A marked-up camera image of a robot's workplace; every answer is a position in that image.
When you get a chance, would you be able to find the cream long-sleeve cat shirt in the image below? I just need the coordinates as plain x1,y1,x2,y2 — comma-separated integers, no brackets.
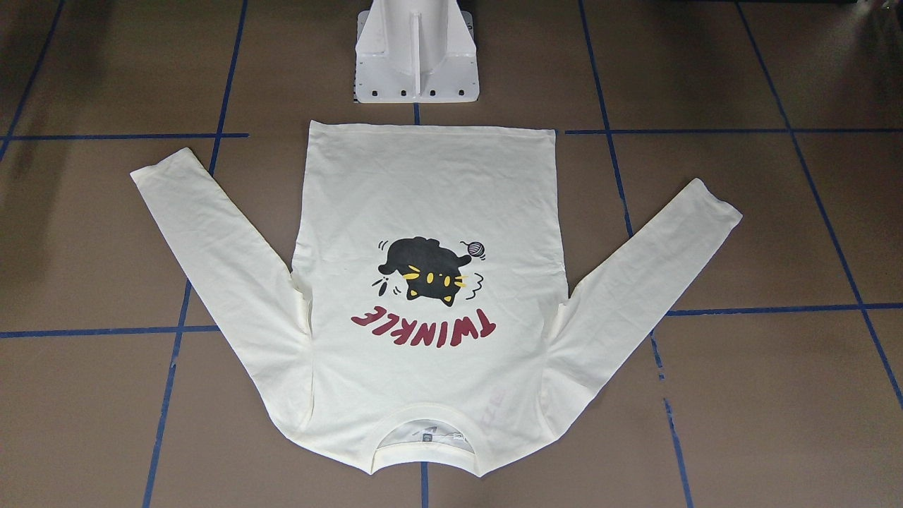
131,121,741,477

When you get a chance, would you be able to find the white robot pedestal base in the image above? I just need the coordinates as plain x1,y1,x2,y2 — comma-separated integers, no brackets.
353,1,480,104

